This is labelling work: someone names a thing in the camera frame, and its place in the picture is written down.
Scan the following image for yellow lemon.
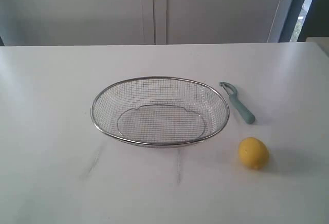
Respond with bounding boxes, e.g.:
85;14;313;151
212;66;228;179
238;137;269;170

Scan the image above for white cabinet doors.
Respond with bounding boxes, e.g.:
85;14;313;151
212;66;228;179
1;0;293;46

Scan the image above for oval steel mesh basket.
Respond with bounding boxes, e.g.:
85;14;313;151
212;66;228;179
90;76;230;148

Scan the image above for teal handled peeler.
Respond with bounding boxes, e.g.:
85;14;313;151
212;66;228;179
220;82;255;124

